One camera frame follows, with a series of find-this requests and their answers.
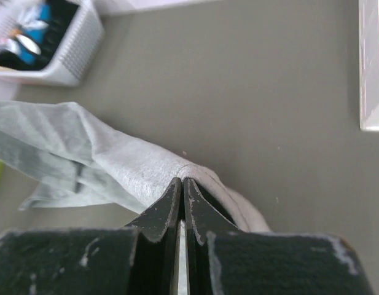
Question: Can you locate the black daisy print t shirt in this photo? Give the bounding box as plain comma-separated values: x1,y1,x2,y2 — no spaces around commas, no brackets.
0,1,79,71

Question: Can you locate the white file organizer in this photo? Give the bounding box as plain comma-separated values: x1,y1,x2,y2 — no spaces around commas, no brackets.
358,0,379,132

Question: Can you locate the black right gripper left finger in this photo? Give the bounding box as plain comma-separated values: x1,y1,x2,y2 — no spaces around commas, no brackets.
0,178,182,294

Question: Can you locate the grey t shirt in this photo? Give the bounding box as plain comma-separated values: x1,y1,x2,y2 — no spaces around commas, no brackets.
0,101,269,232

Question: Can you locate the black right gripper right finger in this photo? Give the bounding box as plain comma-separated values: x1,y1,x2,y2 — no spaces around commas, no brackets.
182,178,373,294

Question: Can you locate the white plastic basket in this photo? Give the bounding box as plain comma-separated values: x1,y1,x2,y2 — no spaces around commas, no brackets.
0,1,104,87

